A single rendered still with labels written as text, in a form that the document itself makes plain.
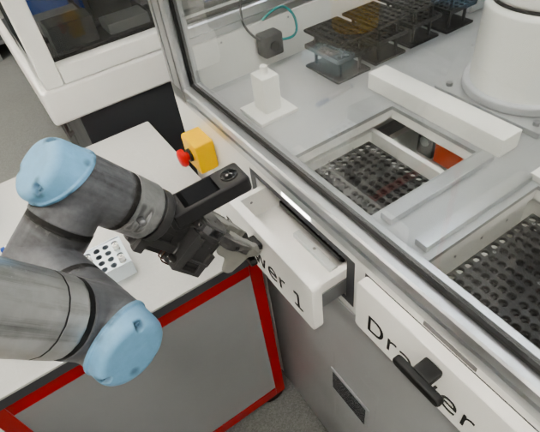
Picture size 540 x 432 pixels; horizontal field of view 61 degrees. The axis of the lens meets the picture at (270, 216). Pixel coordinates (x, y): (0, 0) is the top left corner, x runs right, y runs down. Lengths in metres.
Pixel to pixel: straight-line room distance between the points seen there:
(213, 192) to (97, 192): 0.16
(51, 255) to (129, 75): 0.96
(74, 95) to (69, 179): 0.90
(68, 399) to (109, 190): 0.57
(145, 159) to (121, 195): 0.71
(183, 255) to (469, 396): 0.39
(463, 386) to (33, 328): 0.46
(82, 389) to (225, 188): 0.55
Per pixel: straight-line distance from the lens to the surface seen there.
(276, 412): 1.57
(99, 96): 1.41
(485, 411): 0.61
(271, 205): 0.89
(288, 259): 0.68
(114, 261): 0.95
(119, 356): 0.44
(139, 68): 1.42
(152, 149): 1.27
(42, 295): 0.39
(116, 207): 0.53
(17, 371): 0.94
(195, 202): 0.60
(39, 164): 0.52
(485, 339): 0.56
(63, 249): 0.53
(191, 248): 0.62
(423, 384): 0.61
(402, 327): 0.63
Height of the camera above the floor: 1.46
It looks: 45 degrees down
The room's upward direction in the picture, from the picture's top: 9 degrees counter-clockwise
